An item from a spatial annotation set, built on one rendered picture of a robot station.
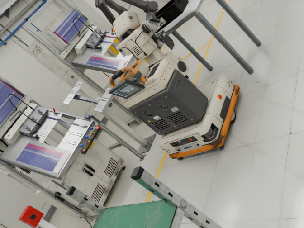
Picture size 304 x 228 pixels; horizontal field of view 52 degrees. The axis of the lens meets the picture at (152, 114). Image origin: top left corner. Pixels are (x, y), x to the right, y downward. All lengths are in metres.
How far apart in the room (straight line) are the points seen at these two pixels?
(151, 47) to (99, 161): 1.54
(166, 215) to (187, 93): 1.64
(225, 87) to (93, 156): 1.68
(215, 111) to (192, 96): 0.23
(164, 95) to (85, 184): 1.56
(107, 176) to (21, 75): 2.53
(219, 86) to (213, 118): 0.34
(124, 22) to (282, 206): 1.74
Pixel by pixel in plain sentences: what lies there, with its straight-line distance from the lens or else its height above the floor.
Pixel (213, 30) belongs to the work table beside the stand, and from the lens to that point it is 2.86.
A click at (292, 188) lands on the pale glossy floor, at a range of 1.99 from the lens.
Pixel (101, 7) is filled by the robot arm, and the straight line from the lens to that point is 2.77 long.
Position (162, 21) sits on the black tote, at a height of 0.92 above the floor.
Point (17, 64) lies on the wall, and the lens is 5.49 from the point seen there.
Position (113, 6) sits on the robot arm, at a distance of 2.95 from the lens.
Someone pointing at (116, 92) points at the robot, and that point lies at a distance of 2.46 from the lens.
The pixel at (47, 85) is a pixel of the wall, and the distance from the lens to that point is 5.50.
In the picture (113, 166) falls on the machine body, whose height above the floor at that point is 0.16.
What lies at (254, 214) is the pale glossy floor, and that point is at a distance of 2.04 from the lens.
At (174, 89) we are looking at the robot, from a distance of 2.35.
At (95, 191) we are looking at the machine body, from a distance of 3.53.
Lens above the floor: 1.43
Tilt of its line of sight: 20 degrees down
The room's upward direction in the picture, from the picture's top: 50 degrees counter-clockwise
